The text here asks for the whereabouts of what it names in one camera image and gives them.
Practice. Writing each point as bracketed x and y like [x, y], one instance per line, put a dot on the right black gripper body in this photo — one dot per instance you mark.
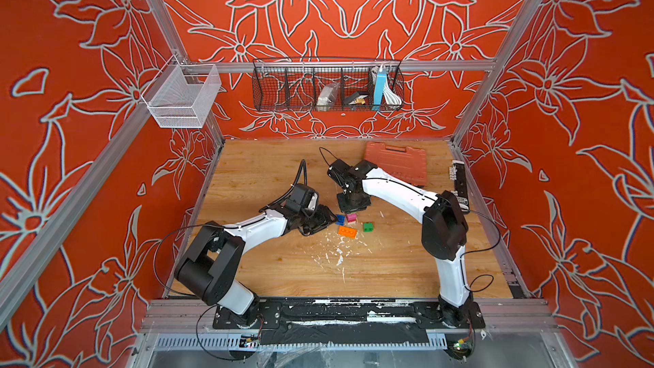
[348, 204]

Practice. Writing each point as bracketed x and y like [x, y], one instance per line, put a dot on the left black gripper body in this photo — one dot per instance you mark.
[314, 221]

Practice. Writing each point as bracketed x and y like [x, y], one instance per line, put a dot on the green lego brick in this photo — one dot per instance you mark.
[368, 226]

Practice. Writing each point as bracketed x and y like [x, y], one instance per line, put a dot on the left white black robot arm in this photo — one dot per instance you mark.
[209, 266]

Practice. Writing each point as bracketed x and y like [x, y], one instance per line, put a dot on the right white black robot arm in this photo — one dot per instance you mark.
[443, 236]

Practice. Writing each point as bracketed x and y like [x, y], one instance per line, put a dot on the orange long lego brick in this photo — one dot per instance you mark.
[347, 232]

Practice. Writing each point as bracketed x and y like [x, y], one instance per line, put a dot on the orange plastic tool case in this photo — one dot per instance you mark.
[405, 163]

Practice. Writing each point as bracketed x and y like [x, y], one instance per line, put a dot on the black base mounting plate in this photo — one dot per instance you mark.
[297, 321]

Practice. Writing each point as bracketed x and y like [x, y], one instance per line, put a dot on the black handheld scraper tool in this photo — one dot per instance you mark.
[457, 173]

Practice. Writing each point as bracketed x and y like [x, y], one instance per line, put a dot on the silver packet in basket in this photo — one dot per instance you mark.
[328, 97]

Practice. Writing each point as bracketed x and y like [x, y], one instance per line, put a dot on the light blue box in basket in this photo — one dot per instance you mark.
[380, 83]

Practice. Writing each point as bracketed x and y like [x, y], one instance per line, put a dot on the black wire wall basket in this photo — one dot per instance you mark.
[327, 84]

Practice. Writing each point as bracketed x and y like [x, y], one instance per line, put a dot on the clear plastic wall bin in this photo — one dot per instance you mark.
[176, 103]

